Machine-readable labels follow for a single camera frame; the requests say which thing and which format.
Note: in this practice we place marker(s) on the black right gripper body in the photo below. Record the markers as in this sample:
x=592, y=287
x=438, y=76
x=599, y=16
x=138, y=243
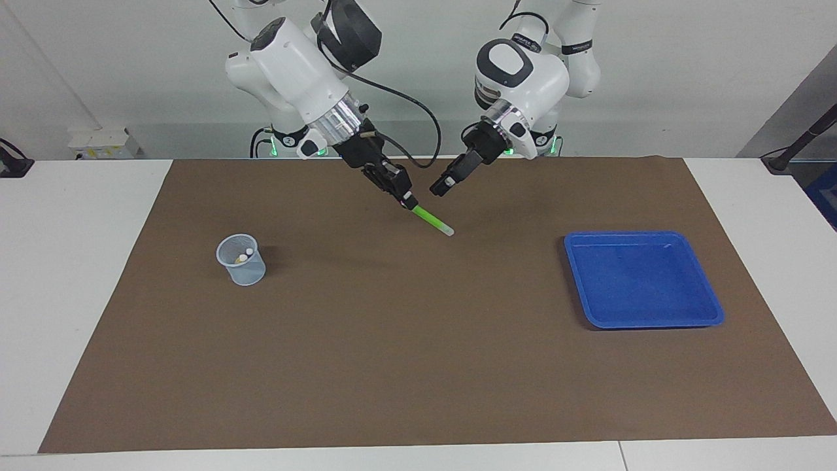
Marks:
x=366, y=150

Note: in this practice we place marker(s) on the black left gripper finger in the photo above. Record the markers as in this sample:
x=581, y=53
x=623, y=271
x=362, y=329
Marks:
x=448, y=173
x=456, y=178

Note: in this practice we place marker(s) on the blue plastic tray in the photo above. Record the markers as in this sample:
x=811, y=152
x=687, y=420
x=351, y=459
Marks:
x=644, y=281

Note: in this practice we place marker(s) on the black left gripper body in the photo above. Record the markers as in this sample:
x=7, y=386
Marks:
x=484, y=140

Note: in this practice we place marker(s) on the black stand pole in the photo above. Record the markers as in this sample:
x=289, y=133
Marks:
x=794, y=147

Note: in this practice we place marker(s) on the translucent plastic cup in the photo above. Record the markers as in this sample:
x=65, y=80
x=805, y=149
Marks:
x=247, y=275

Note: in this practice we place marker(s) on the black clamp mount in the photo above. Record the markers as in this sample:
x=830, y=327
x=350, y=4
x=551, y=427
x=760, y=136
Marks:
x=13, y=167

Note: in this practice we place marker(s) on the white wall socket box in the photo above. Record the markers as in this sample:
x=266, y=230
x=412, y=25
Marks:
x=98, y=140

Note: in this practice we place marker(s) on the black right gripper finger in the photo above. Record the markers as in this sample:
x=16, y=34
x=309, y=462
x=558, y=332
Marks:
x=404, y=186
x=384, y=178

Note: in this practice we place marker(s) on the green highlighter pen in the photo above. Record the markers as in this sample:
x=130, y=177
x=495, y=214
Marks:
x=431, y=221

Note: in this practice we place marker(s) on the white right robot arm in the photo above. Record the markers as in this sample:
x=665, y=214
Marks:
x=294, y=65

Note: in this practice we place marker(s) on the brown paper table mat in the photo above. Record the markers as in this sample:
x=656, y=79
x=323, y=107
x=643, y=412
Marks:
x=418, y=340

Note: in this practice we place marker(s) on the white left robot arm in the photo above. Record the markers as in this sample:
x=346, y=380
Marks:
x=523, y=78

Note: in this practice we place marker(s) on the blue crate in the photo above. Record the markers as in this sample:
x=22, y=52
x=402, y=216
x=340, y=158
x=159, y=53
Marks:
x=825, y=196

